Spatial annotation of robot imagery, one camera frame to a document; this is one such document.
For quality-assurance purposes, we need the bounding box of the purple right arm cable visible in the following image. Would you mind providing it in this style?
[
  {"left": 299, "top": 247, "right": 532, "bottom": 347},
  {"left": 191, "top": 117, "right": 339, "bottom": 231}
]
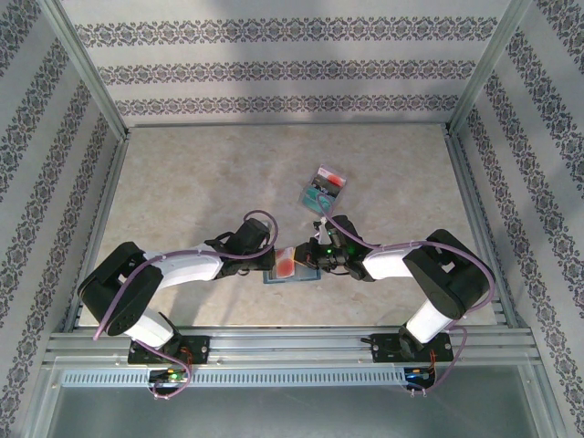
[{"left": 317, "top": 193, "right": 497, "bottom": 398}]

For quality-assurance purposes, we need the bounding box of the red white card stack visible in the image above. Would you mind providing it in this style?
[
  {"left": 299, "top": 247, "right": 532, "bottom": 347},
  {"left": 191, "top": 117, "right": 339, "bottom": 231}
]
[{"left": 318, "top": 166, "right": 348, "bottom": 188}]

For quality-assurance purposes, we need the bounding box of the grey metal panel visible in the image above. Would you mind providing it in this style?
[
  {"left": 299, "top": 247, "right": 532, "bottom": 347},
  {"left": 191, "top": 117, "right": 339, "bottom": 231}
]
[{"left": 26, "top": 364, "right": 556, "bottom": 438}]

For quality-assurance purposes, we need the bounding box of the slotted grey cable duct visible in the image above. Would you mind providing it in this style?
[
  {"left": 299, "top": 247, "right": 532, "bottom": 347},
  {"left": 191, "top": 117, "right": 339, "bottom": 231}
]
[{"left": 60, "top": 368, "right": 442, "bottom": 389}]

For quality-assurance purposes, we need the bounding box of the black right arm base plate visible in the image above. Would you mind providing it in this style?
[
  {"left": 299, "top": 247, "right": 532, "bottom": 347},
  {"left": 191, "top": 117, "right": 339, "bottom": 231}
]
[{"left": 370, "top": 331, "right": 454, "bottom": 365}]

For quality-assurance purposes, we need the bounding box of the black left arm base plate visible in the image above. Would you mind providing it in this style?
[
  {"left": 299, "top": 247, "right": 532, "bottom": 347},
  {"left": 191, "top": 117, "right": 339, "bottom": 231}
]
[{"left": 127, "top": 334, "right": 212, "bottom": 366}]

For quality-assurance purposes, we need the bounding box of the teal card stack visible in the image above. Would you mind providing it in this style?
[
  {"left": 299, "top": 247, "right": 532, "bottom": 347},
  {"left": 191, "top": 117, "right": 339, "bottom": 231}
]
[{"left": 300, "top": 186, "right": 337, "bottom": 214}]

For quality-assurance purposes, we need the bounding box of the black VIP card stack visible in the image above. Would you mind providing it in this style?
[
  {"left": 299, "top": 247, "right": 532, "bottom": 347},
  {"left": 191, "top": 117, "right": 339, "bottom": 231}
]
[{"left": 309, "top": 175, "right": 341, "bottom": 200}]

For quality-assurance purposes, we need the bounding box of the red orange credit card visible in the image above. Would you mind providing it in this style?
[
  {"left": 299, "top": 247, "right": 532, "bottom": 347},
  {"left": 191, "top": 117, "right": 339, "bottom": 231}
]
[{"left": 275, "top": 246, "right": 298, "bottom": 279}]

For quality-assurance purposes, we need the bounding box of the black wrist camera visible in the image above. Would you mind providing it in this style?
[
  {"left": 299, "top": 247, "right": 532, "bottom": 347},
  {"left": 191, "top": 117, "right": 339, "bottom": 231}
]
[
  {"left": 235, "top": 217, "right": 271, "bottom": 256},
  {"left": 327, "top": 214, "right": 366, "bottom": 251}
]

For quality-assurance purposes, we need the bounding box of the aluminium corner post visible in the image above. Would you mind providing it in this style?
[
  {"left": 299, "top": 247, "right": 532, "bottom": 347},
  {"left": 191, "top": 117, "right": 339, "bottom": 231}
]
[
  {"left": 443, "top": 0, "right": 535, "bottom": 138},
  {"left": 38, "top": 0, "right": 132, "bottom": 143}
]

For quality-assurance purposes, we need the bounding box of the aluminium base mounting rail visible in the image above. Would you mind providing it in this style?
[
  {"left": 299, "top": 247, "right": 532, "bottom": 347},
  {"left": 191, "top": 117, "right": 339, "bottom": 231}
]
[{"left": 43, "top": 324, "right": 537, "bottom": 366}]

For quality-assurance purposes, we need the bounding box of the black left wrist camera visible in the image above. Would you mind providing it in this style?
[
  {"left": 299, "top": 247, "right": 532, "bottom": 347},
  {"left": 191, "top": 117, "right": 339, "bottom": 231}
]
[{"left": 235, "top": 217, "right": 271, "bottom": 256}]

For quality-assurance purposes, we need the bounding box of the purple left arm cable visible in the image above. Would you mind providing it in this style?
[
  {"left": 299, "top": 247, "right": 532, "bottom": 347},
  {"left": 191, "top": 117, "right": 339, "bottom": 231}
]
[{"left": 93, "top": 209, "right": 280, "bottom": 402}]

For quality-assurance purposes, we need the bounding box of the blue leather card holder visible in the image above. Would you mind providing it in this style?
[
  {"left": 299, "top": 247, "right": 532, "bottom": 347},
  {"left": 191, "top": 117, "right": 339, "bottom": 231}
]
[{"left": 262, "top": 262, "right": 323, "bottom": 285}]

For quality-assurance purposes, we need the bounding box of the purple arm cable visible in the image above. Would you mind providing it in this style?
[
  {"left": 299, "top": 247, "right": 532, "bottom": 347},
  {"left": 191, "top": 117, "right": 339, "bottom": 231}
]
[
  {"left": 93, "top": 209, "right": 280, "bottom": 402},
  {"left": 317, "top": 193, "right": 497, "bottom": 398}
]

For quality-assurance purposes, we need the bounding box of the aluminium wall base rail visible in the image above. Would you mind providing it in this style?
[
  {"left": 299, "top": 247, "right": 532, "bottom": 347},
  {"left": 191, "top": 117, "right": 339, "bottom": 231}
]
[{"left": 125, "top": 119, "right": 453, "bottom": 131}]

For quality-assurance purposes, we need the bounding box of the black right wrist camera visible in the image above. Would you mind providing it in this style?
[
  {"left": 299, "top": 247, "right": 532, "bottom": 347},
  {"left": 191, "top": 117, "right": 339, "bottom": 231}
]
[{"left": 327, "top": 214, "right": 366, "bottom": 251}]

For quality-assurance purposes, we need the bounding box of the aluminium side rail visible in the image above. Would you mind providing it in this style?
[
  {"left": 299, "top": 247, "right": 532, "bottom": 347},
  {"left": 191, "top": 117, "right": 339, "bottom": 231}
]
[
  {"left": 444, "top": 130, "right": 521, "bottom": 329},
  {"left": 62, "top": 136, "right": 131, "bottom": 332}
]

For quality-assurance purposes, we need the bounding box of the clear acrylic card box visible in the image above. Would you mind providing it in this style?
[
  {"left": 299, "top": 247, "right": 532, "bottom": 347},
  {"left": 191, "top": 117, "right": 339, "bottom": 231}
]
[{"left": 298, "top": 162, "right": 350, "bottom": 215}]

